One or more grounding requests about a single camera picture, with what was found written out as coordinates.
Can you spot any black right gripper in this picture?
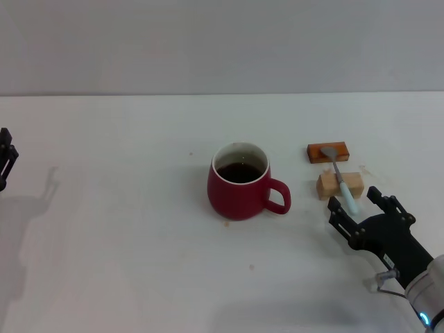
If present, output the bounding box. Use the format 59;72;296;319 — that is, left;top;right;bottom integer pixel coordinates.
327;185;435;289

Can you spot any blue handled metal spoon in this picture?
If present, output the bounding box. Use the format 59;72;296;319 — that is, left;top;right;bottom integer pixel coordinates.
319;146;360;216

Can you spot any red ceramic coffee cup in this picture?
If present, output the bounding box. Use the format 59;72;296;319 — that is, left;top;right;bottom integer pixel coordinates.
207;141;292;222

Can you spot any light wooden block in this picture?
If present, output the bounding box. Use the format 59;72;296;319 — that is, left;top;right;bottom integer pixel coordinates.
316;171;366;201

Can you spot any reddish brown wooden block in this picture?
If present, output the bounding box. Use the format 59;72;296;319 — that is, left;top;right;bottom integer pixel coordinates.
307;141;350;164

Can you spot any black cable with metal connector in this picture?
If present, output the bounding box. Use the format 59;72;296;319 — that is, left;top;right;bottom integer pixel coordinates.
375;268;407;300

